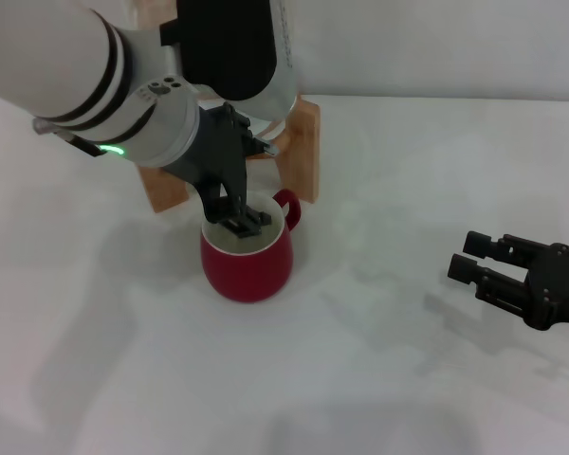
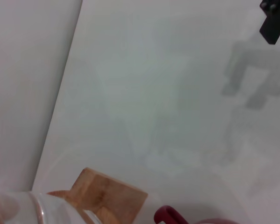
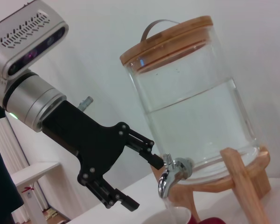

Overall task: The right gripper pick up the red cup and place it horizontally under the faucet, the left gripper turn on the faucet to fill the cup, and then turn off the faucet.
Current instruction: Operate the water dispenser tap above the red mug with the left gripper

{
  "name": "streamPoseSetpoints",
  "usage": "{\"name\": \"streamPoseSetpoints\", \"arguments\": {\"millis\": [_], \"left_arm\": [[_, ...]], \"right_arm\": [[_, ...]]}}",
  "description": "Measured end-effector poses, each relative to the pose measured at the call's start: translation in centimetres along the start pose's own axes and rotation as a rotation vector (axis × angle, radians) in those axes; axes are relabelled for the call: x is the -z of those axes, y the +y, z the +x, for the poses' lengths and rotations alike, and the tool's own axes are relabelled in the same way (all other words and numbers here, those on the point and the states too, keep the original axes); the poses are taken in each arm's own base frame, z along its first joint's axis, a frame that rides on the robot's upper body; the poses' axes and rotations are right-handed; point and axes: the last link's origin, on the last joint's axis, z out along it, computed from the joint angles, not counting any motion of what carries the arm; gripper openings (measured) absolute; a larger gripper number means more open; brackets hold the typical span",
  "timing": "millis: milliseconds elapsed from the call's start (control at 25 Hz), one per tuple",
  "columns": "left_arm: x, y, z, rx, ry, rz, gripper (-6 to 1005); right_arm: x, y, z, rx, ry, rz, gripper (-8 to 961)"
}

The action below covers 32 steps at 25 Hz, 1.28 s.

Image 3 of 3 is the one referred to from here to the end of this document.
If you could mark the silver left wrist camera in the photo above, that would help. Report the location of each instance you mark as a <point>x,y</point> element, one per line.
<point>25,46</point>

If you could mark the wooden dispenser stand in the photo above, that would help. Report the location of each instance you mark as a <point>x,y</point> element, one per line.
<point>240,177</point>

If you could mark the round wooden jar lid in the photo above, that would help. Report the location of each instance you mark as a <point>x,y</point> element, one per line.
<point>168,44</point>

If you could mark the yellow paper stack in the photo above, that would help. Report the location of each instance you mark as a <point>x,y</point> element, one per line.
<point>51,213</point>

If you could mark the red ribbon tag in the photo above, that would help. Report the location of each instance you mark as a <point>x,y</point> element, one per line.
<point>28,189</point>

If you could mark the white side table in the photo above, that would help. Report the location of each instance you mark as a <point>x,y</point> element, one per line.
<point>35,171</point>

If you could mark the clear glass water dispenser jar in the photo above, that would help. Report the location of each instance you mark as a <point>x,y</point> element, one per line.
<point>200,116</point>

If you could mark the red cup white inside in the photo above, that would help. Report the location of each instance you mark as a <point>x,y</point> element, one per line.
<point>214,220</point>

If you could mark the white ribbed curtain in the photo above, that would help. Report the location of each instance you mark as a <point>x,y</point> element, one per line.
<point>4,144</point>

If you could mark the chrome faucet with lever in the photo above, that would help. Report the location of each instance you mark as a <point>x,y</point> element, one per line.
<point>165,184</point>

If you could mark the person in black shirt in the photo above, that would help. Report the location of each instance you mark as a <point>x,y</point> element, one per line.
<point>0,186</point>

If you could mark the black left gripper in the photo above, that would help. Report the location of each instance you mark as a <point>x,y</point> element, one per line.
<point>93,144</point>

